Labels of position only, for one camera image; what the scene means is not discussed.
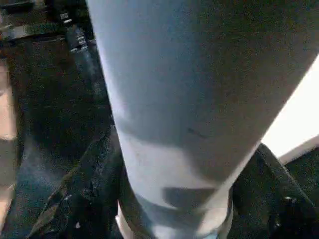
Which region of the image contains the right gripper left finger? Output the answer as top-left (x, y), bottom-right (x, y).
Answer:
top-left (27, 127), bottom-right (125, 239)

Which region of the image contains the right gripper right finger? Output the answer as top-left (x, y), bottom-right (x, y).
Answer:
top-left (227, 143), bottom-right (319, 239)

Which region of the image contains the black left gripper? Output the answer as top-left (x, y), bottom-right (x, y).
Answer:
top-left (0, 0), bottom-right (108, 100)

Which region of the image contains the white plastic table top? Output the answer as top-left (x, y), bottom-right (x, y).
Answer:
top-left (260, 65), bottom-right (319, 165)

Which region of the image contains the white plastic table leg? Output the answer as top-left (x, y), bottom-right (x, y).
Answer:
top-left (86, 0), bottom-right (319, 239)

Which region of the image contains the black work mat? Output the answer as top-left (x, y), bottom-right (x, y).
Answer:
top-left (0, 37), bottom-right (319, 239)

